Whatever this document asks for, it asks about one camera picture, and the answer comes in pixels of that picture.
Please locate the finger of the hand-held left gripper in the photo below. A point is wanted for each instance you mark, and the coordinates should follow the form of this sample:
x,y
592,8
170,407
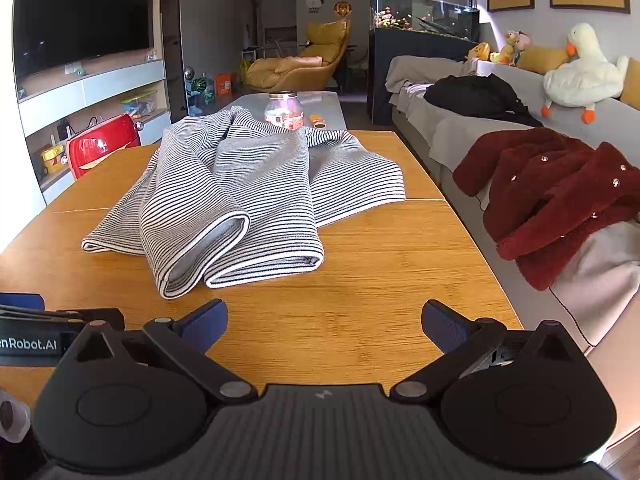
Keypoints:
x,y
60,316

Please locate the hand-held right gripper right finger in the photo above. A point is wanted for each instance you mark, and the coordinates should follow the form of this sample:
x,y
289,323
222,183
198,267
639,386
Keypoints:
x,y
445,330

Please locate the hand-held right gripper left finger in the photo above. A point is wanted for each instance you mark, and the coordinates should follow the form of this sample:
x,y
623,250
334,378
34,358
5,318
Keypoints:
x,y
205,322

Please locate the black white striped shirt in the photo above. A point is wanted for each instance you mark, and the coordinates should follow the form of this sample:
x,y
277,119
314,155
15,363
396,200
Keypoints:
x,y
260,185

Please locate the dark red fleece coat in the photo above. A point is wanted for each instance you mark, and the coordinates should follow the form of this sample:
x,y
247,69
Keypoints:
x,y
550,195

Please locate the clear jar with gold lid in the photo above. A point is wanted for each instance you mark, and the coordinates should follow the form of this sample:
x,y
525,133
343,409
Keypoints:
x,y
283,112

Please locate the clear box with green lid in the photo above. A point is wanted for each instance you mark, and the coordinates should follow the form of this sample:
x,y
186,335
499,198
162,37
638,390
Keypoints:
x,y
137,104

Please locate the small orange handheld tool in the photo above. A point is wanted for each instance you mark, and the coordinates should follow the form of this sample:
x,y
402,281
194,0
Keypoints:
x,y
319,121

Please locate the black jacket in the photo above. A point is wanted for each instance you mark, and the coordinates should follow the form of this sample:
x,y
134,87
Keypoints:
x,y
475,95

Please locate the orange box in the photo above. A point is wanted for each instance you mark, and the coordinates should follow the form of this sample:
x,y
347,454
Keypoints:
x,y
225,85

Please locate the watermelon pattern ball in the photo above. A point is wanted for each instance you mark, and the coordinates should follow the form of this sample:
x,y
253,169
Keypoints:
x,y
200,84

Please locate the white marble coffee table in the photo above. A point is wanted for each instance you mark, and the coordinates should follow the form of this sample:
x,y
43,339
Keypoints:
x,y
322,105

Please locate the yellow armchair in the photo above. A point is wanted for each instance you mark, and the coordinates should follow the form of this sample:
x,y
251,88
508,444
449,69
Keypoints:
x,y
272,72

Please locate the grey sofa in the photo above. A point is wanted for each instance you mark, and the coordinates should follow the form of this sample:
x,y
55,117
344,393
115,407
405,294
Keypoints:
x,y
590,115

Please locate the black aquarium cabinet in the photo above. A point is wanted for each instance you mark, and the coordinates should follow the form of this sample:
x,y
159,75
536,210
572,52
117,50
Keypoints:
x,y
380,75

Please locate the yellow duck plush toy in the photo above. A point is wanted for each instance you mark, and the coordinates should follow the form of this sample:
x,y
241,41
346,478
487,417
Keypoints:
x,y
478,53

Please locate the yellow cushion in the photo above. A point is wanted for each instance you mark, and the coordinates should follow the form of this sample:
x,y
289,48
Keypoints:
x,y
540,60
632,92

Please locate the white goose plush toy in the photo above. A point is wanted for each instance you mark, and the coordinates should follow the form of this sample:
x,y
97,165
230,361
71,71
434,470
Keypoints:
x,y
580,77

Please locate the yellow green plush toy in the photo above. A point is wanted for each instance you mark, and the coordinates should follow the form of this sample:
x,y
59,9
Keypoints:
x,y
505,50

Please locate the pink pig plush toy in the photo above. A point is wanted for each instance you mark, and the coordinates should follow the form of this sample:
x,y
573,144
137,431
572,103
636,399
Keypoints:
x,y
524,41

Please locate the yellow lounge chair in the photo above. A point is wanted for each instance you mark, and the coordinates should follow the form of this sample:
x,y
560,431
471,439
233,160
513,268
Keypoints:
x,y
327,42

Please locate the black flat screen television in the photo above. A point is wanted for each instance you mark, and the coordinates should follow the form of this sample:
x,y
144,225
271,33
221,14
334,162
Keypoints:
x,y
80,10

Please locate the glass aquarium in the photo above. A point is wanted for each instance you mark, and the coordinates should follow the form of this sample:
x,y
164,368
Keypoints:
x,y
440,17

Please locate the orange hanging ornament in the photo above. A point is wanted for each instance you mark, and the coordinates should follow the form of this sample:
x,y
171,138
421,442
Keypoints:
x,y
343,5

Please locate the white wall shelf unit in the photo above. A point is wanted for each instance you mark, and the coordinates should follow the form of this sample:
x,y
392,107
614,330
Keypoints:
x,y
110,82

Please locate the panda wall sticker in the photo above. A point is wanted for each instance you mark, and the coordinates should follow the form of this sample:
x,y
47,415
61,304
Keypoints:
x,y
313,1

